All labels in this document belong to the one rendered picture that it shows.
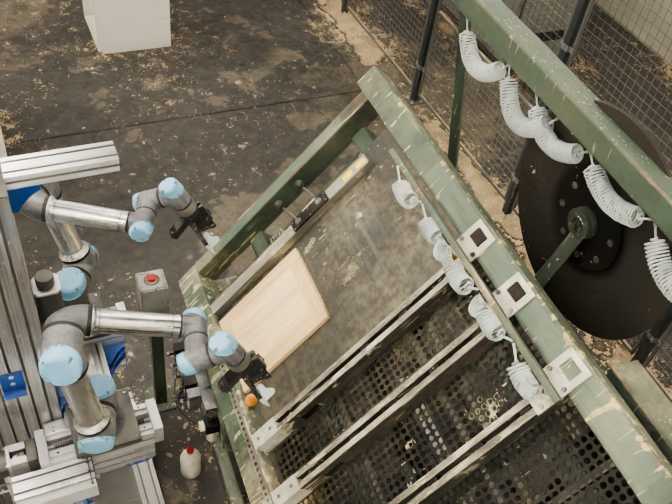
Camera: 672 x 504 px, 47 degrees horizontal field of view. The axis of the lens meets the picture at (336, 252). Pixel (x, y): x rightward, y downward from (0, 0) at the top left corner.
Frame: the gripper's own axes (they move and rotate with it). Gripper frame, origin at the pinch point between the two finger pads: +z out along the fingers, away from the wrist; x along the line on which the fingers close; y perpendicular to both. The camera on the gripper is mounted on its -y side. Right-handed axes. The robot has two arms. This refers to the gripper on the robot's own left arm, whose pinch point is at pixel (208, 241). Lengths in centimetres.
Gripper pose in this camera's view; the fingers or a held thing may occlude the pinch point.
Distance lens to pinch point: 301.3
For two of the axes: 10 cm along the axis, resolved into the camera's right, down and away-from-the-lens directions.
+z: 3.3, 5.2, 7.9
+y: 8.7, -5.0, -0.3
